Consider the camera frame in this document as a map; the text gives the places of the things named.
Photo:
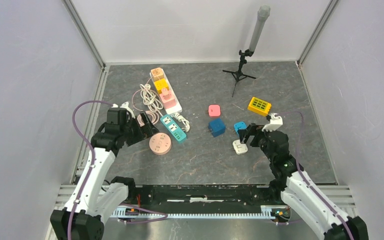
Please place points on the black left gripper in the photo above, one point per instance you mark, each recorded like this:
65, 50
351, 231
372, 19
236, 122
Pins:
143, 132

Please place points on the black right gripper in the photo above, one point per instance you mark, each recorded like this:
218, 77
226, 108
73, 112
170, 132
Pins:
252, 130

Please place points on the light blue plug adapter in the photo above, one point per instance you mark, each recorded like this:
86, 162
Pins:
239, 126

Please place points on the white square plug adapter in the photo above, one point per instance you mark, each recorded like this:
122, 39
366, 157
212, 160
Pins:
239, 148

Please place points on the round pink socket hub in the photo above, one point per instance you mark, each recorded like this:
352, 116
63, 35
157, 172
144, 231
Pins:
160, 143

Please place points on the dark blue cube socket adapter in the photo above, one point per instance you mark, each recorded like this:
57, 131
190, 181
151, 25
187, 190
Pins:
217, 127

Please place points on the pink plug adapter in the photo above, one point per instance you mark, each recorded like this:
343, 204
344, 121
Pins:
214, 111

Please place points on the teal power strip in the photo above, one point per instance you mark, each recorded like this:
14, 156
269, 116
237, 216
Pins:
173, 128

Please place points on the pink cube socket adapter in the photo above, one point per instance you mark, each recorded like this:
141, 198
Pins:
171, 103

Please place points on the white long power strip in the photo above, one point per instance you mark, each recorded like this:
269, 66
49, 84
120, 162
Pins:
177, 109

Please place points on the yellow cube socket adapter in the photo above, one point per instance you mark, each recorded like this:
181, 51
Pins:
160, 85

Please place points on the tan cube socket adapter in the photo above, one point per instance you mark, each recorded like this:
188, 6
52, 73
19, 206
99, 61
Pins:
157, 74

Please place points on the light pink charger plug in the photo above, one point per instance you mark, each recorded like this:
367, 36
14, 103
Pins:
165, 96

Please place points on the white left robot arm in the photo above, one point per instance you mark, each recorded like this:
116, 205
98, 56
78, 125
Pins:
84, 215

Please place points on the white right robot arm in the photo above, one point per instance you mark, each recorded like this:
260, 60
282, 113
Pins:
293, 186

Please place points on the yellow toy brick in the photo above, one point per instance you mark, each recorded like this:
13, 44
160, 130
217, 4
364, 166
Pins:
259, 106

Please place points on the black mini tripod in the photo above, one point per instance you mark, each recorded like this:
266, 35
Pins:
238, 75

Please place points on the grey microphone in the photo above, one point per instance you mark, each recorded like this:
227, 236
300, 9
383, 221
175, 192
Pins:
262, 15

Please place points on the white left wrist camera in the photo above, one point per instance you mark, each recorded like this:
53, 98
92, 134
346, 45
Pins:
125, 106

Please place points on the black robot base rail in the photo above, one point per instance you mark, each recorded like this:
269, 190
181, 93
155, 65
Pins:
204, 198

